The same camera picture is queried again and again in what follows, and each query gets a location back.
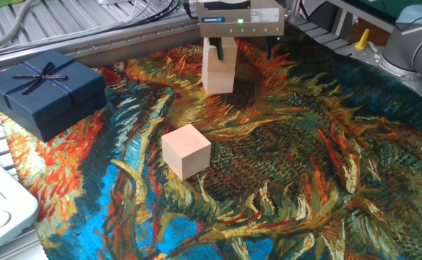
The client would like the grey corrugated hose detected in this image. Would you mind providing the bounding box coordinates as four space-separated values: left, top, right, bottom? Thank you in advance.
0 0 37 58

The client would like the sunflower painting cloth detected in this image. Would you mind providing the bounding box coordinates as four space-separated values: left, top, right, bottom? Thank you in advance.
0 16 422 260

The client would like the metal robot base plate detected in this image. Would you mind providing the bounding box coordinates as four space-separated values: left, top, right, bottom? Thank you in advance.
351 42 422 105

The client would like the navy gift box with ribbon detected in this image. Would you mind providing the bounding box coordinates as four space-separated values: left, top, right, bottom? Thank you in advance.
0 49 108 143

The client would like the light wooden cube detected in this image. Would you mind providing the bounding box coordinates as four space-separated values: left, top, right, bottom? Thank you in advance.
202 35 238 73
201 68 236 95
160 123 212 181

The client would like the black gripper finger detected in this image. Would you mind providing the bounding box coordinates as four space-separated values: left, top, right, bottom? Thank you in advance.
266 35 281 61
208 36 225 62

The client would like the black cable bundle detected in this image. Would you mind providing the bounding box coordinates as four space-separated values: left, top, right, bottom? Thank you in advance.
98 0 197 33

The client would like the yellow plastic handle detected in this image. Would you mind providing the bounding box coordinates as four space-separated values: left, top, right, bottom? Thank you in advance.
354 27 371 51

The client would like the white plastic device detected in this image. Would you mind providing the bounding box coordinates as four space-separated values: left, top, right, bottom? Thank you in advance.
0 147 40 259

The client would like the grey Schunk gripper body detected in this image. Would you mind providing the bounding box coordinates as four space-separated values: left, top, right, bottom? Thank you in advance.
195 0 286 38

